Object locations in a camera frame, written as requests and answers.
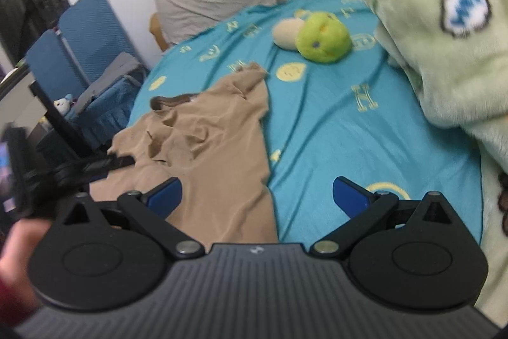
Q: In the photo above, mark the person's left hand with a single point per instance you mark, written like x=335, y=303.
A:
x=20, y=263

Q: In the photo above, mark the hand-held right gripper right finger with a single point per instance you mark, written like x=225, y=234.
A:
x=348, y=194

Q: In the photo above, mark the blue ruffled cover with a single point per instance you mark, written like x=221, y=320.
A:
x=109, y=108

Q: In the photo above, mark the metal rail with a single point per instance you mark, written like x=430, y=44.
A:
x=12, y=79

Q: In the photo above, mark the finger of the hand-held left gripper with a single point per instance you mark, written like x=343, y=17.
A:
x=107, y=163

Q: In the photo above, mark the cream round plush toy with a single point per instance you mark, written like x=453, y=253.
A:
x=286, y=34

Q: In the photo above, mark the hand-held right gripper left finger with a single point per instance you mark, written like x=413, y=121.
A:
x=168, y=193

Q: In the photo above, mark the tan t-shirt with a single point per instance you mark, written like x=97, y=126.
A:
x=206, y=148

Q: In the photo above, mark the grey cloth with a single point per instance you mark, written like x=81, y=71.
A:
x=115, y=75

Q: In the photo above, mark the green round plush toy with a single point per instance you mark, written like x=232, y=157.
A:
x=323, y=38

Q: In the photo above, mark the blue chair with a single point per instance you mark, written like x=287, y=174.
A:
x=51, y=65
x=93, y=33

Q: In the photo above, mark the teal printed bed sheet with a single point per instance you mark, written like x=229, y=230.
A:
x=337, y=116

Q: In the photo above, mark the black frame bar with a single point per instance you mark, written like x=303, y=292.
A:
x=59, y=116

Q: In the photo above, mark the light green fleece blanket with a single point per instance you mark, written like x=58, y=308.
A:
x=444, y=57

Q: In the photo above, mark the small white plush toy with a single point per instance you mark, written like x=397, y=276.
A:
x=63, y=104

